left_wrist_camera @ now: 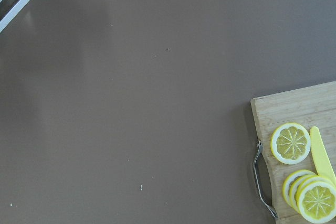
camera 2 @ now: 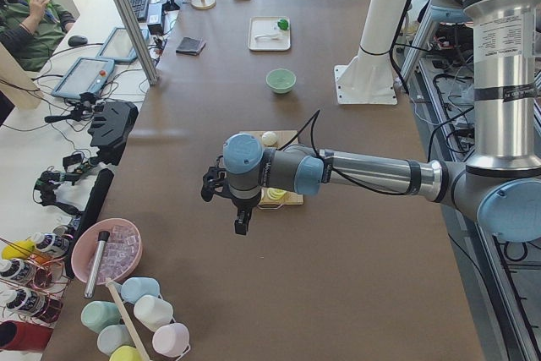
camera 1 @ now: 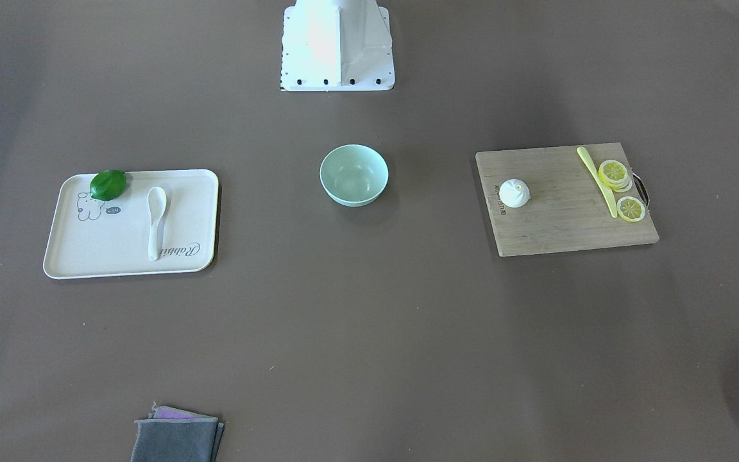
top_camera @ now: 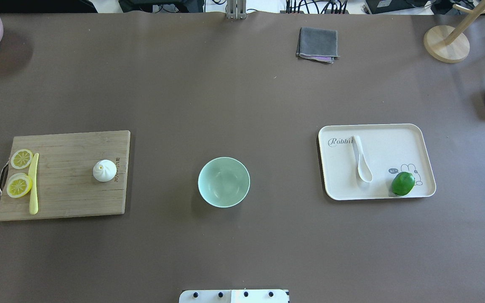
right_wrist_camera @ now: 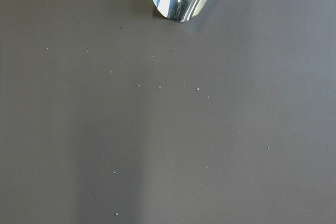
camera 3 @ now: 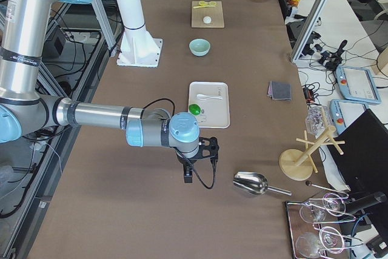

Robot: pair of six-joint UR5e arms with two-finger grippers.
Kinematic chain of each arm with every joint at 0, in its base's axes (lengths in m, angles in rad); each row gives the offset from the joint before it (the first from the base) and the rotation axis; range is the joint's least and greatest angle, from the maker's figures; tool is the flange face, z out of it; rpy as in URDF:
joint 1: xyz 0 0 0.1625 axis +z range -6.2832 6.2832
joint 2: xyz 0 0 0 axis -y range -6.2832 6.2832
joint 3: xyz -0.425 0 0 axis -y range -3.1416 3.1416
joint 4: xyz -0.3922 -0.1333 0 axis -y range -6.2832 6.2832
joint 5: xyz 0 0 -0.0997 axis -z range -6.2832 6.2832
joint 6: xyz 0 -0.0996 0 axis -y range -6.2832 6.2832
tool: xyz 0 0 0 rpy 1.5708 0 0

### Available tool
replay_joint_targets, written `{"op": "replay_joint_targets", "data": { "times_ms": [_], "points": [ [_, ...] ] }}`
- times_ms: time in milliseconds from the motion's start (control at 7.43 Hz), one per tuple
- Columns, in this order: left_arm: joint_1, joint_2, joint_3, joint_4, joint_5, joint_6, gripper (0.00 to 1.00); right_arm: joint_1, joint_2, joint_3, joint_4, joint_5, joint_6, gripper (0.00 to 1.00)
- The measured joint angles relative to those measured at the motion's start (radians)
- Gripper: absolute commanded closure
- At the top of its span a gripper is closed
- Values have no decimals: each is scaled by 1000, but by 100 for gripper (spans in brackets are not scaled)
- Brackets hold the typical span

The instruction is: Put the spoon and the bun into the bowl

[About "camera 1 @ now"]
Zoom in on white ceramic spoon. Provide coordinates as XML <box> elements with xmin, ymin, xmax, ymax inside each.
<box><xmin>147</xmin><ymin>186</ymin><xmax>167</xmax><ymax>261</ymax></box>

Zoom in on mint green bowl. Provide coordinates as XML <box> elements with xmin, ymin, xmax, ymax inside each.
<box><xmin>319</xmin><ymin>144</ymin><xmax>389</xmax><ymax>207</ymax></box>

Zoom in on bamboo cutting board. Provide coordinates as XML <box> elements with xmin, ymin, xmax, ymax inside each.
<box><xmin>475</xmin><ymin>146</ymin><xmax>659</xmax><ymax>257</ymax></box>

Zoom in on yellow plastic knife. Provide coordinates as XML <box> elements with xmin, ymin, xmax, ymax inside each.
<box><xmin>577</xmin><ymin>146</ymin><xmax>618</xmax><ymax>218</ymax></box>

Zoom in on stacked lemon slices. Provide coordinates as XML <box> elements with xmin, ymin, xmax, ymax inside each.
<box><xmin>598</xmin><ymin>160</ymin><xmax>633</xmax><ymax>193</ymax></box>

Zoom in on single lemon slice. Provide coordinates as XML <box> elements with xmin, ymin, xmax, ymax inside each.
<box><xmin>616</xmin><ymin>196</ymin><xmax>647</xmax><ymax>223</ymax></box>

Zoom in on green lime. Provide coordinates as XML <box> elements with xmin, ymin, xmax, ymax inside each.
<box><xmin>90</xmin><ymin>169</ymin><xmax>127</xmax><ymax>201</ymax></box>

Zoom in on cream rabbit tray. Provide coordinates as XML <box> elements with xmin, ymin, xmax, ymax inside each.
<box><xmin>43</xmin><ymin>169</ymin><xmax>219</xmax><ymax>280</ymax></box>

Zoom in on folded grey cloth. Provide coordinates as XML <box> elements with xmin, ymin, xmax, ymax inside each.
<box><xmin>131</xmin><ymin>404</ymin><xmax>225</xmax><ymax>461</ymax></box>

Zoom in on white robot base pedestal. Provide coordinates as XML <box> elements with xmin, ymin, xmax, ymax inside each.
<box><xmin>280</xmin><ymin>1</ymin><xmax>396</xmax><ymax>92</ymax></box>

